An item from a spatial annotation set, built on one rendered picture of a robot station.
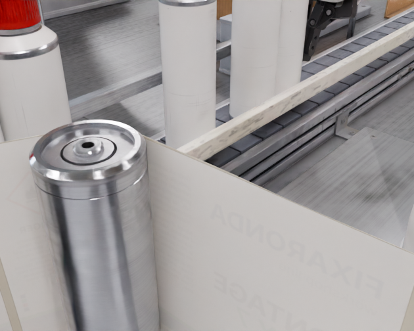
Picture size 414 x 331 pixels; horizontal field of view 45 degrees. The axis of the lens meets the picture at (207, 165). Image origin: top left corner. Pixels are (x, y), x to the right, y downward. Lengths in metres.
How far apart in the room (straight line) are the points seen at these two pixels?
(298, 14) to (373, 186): 0.20
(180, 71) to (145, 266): 0.29
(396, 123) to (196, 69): 0.36
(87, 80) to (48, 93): 0.48
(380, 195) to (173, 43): 0.23
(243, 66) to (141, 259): 0.38
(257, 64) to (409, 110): 0.30
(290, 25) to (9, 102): 0.33
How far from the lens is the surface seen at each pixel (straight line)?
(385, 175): 0.51
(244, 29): 0.53
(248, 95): 0.55
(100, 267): 0.17
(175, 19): 0.44
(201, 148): 0.47
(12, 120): 0.36
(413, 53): 0.85
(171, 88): 0.47
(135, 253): 0.18
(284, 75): 0.59
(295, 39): 0.58
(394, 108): 0.77
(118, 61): 0.90
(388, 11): 1.20
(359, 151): 0.54
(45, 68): 0.35
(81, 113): 0.45
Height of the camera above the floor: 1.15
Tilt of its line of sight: 33 degrees down
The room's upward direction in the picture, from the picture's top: straight up
